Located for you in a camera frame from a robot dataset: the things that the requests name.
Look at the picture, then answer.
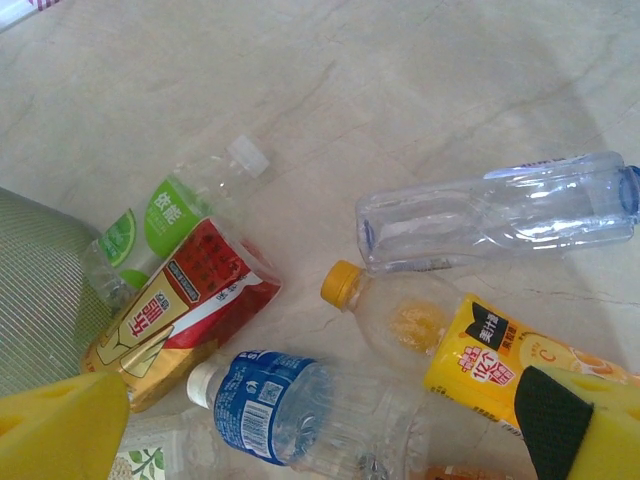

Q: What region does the clear bottle purple label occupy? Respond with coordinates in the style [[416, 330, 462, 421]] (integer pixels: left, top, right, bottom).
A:
[[354, 149, 640, 277]]

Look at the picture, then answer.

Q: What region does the small clear bottle green-white label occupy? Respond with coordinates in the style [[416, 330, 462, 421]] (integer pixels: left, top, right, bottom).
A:
[[117, 412, 226, 480]]

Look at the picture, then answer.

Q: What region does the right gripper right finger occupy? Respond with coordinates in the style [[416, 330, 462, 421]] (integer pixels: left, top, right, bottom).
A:
[[513, 363, 640, 480]]

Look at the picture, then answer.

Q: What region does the yellow orange juice bottle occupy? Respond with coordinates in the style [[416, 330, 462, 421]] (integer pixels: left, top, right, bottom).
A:
[[319, 259, 640, 444]]

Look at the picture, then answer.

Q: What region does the silver mesh waste bin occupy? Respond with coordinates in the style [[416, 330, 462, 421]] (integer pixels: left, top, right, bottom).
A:
[[0, 187, 115, 399]]

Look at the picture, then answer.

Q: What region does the red gold label bottle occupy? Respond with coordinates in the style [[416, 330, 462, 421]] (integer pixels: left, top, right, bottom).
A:
[[79, 216, 284, 415]]

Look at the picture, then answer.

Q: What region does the clear bottle blue label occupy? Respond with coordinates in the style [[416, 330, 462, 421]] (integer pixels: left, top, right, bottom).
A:
[[186, 349, 429, 476]]

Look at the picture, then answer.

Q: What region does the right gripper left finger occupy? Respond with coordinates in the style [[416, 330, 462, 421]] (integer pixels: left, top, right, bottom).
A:
[[0, 369, 132, 480]]

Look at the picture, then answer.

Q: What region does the crushed brown tea bottle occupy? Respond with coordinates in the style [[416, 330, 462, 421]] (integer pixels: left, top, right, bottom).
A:
[[423, 463, 534, 480]]

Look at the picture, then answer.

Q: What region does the clear bottle green label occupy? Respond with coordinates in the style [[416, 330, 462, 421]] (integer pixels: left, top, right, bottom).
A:
[[81, 133, 272, 314]]

